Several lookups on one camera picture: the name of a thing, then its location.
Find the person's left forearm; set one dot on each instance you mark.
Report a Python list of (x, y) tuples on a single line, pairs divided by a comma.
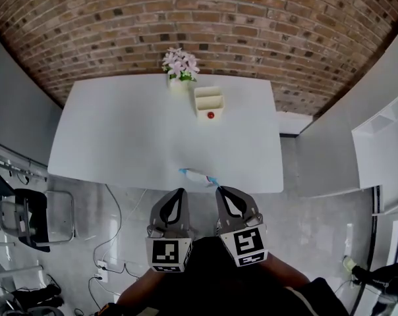
[(136, 288)]

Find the clear plastic bag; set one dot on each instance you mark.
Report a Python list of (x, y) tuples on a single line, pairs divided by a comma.
[(195, 175)]

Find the pink flowers in white pot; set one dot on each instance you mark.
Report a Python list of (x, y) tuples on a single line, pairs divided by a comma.
[(181, 63)]

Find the person's black clothing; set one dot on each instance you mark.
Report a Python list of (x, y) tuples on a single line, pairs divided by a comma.
[(212, 281)]

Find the person's right forearm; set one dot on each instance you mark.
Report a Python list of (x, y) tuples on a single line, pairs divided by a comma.
[(284, 270)]

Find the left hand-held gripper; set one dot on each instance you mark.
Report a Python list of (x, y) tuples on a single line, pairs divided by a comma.
[(166, 252)]

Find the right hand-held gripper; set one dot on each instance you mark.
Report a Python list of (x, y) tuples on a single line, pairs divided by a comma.
[(248, 245)]

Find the white power strip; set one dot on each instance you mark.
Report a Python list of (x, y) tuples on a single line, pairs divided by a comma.
[(102, 271)]

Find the grey partition panel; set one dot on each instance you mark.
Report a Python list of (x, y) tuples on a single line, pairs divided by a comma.
[(324, 150), (17, 110)]

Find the low white panel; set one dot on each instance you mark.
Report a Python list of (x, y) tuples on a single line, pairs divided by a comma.
[(294, 123)]

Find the cream organizer box red button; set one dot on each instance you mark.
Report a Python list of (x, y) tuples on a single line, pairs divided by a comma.
[(209, 107)]

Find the black folding chair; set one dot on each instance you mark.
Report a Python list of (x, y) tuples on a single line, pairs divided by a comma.
[(34, 209)]

